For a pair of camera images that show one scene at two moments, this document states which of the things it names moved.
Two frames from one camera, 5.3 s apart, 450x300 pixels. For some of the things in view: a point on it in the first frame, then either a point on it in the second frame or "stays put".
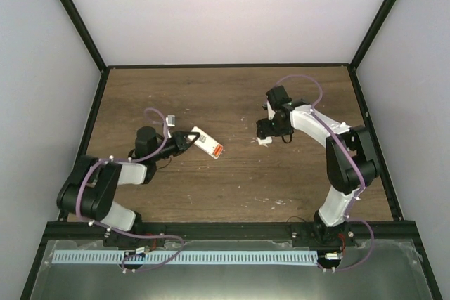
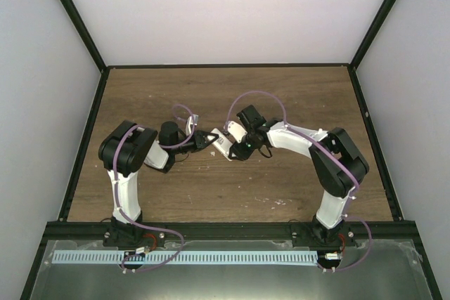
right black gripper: x=265 y=131 to x=240 y=154
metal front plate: x=370 y=270 stays put
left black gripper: x=180 y=142 to x=199 y=142
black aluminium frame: x=386 y=230 stays put
